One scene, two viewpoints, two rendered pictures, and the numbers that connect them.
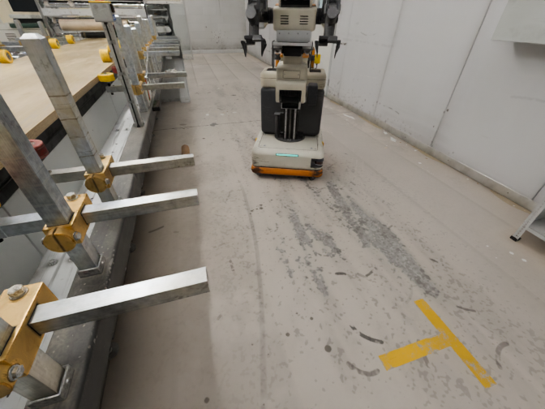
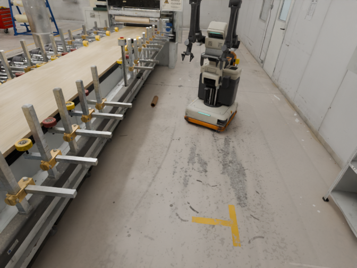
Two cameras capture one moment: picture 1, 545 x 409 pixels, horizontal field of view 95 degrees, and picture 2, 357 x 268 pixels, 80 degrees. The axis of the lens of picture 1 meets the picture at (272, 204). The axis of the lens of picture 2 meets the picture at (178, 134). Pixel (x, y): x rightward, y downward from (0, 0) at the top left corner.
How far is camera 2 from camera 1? 1.11 m
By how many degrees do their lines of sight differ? 17
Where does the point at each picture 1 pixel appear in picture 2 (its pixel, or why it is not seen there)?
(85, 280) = not seen: hidden behind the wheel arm
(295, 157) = (208, 116)
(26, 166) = (83, 99)
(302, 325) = (166, 193)
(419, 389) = (201, 233)
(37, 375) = (73, 142)
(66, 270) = not seen: hidden behind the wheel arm
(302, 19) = (219, 44)
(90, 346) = (83, 146)
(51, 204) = (85, 109)
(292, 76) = (212, 71)
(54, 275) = not seen: hidden behind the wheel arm
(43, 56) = (94, 70)
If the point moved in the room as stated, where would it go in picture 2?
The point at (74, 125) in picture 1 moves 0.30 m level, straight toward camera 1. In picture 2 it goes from (96, 89) to (96, 105)
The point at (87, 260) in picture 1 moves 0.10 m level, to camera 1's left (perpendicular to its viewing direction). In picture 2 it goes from (88, 127) to (79, 124)
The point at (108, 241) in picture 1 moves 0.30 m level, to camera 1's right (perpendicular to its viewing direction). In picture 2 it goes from (96, 125) to (127, 134)
